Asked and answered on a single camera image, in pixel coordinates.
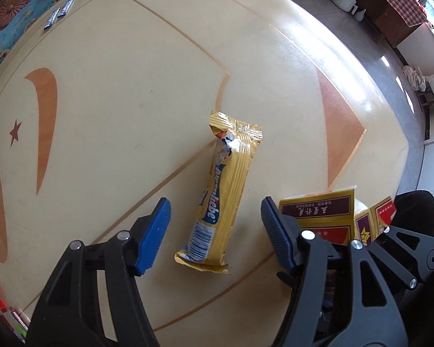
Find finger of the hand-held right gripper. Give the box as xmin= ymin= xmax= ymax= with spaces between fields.
xmin=369 ymin=224 xmax=434 ymax=291

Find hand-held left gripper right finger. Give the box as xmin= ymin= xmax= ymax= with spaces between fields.
xmin=260 ymin=196 xmax=409 ymax=347

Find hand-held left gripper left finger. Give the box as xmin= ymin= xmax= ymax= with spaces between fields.
xmin=25 ymin=198 xmax=172 ymax=347

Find yellow and red carton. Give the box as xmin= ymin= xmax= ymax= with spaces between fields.
xmin=278 ymin=185 xmax=397 ymax=248

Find yellow candy wrapper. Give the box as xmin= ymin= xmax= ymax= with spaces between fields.
xmin=174 ymin=111 xmax=264 ymax=275

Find red and green pens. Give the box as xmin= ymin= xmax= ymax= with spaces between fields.
xmin=7 ymin=305 xmax=30 ymax=337

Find small wooden stool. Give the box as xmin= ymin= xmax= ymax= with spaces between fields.
xmin=418 ymin=90 xmax=434 ymax=111

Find white cloth pile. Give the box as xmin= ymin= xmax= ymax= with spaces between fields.
xmin=402 ymin=65 xmax=427 ymax=91

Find wooden cabinet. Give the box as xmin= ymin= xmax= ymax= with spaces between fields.
xmin=351 ymin=0 xmax=429 ymax=47

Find small blue white sachet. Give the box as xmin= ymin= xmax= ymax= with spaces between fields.
xmin=57 ymin=0 xmax=76 ymax=18
xmin=43 ymin=7 xmax=61 ymax=30

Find blue patterned cushion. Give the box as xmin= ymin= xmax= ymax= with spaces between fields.
xmin=0 ymin=0 xmax=67 ymax=87

